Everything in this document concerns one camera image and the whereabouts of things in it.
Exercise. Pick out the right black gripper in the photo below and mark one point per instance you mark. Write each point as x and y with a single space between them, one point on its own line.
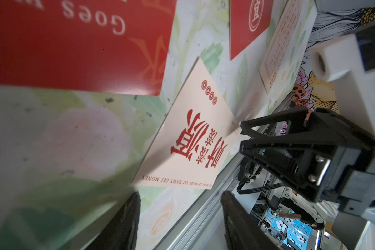
338 165

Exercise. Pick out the red card with round emblem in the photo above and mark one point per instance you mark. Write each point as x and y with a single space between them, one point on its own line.
248 20

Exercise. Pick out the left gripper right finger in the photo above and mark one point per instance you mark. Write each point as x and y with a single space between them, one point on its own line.
242 233

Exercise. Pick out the cream card with red characters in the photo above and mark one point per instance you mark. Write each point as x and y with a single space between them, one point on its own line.
195 139

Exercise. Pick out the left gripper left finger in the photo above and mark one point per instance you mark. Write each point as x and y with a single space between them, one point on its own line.
121 232

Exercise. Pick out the cream card with framed text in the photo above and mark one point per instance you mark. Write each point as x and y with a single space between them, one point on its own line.
279 43

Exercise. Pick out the red landscape greeting card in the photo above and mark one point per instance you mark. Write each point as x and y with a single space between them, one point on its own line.
99 46

